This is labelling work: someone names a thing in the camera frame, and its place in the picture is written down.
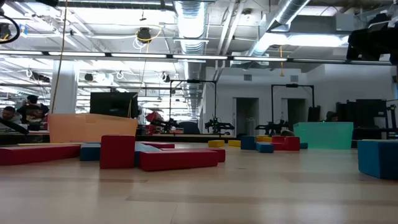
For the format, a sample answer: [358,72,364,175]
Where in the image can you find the red wooden block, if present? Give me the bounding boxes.
[138,150,219,172]
[270,136,287,152]
[160,147,226,163]
[0,144,81,166]

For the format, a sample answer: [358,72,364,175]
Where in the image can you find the blue chair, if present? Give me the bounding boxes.
[178,121,201,135]

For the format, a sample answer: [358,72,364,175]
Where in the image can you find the black robot arms on bench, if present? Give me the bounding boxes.
[254,119,290,137]
[204,117,236,135]

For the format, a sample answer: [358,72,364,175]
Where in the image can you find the red machine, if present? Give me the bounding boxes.
[145,111,164,135]

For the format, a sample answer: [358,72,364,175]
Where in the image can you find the white radiator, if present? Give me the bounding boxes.
[246,117,257,136]

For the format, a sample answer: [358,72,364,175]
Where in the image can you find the long overhead light bar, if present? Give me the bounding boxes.
[0,49,398,66]

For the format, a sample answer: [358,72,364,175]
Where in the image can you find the black monitor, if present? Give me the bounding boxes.
[90,91,139,119]

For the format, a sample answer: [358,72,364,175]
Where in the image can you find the orange translucent plastic bin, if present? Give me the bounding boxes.
[48,113,139,144]

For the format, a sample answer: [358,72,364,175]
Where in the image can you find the black upright box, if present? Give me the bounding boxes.
[307,105,322,123]

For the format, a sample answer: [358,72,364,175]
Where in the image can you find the teal translucent plastic bin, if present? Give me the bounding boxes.
[293,121,354,150]

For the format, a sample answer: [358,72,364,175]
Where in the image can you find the white pillar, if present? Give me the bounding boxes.
[50,60,79,114]

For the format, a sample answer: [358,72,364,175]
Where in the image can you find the standing person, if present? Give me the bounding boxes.
[16,94,50,131]

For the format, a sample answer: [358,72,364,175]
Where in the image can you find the black cabinet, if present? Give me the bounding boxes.
[335,98,398,140]

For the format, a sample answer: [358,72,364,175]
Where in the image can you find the seated person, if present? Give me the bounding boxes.
[0,106,22,131]

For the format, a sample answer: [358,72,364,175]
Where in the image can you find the thin yellow reel cable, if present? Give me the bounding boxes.
[126,26,164,119]

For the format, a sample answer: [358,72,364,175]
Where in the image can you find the wide silver air duct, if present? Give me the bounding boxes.
[173,0,208,108]

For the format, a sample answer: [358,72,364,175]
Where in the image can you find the short yellow hanging cord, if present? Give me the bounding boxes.
[279,44,285,78]

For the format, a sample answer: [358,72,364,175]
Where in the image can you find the slanted silver air duct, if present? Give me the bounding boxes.
[247,0,312,58]

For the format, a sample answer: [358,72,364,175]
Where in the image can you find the long yellow hanging cable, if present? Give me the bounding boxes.
[50,0,68,114]

